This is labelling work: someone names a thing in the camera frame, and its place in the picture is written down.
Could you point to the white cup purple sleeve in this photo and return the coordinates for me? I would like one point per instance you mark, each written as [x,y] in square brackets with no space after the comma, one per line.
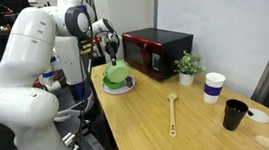
[212,88]

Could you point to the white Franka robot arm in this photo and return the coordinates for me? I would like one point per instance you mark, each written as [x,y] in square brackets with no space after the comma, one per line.
[26,96]

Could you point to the white blue background robot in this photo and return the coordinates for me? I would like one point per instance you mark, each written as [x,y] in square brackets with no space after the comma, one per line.
[71,61]

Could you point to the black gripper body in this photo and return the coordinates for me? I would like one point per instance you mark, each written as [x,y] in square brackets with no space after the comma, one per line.
[111,48]

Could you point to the aluminium extrusion pieces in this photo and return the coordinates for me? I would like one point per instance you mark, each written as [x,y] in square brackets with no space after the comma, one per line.
[70,140]

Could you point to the white round cup lid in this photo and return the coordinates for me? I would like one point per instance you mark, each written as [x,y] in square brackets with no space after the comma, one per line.
[259,116]

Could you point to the red black microwave oven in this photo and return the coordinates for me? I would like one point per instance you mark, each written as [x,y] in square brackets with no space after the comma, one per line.
[169,51]

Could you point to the purple teal toy knife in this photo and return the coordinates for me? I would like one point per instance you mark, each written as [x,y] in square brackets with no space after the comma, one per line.
[129,81]

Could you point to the dark-green plastic bowl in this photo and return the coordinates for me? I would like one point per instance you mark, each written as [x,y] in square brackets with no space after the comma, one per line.
[112,85]

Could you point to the pale round plate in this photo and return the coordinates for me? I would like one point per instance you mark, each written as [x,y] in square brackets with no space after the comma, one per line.
[122,90]

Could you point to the black plastic cup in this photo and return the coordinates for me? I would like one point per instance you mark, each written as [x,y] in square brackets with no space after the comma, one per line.
[233,118]

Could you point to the small potted green plant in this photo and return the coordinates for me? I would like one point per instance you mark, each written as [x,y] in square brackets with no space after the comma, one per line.
[187,66]

